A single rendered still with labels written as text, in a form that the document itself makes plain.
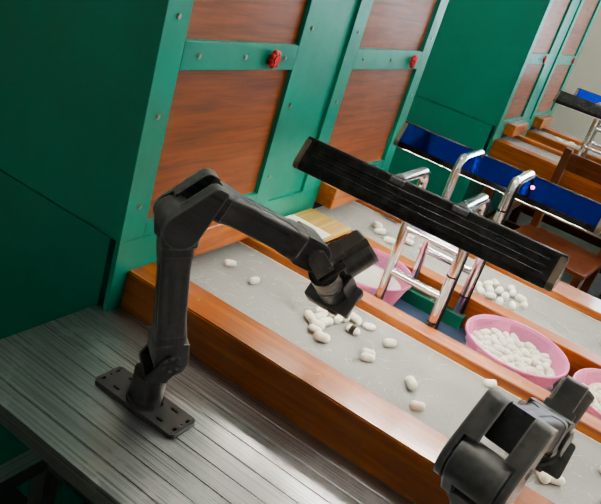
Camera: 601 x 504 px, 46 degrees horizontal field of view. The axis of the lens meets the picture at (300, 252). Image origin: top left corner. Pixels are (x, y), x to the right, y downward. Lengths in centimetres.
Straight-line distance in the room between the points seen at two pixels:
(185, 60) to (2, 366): 67
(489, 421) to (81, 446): 68
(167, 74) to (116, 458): 71
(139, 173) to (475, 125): 301
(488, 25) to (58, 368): 332
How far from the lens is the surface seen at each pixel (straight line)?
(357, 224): 227
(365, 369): 152
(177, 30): 140
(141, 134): 142
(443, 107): 430
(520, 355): 186
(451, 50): 428
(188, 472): 125
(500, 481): 87
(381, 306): 174
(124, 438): 129
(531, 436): 89
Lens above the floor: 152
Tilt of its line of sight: 24 degrees down
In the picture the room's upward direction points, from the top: 18 degrees clockwise
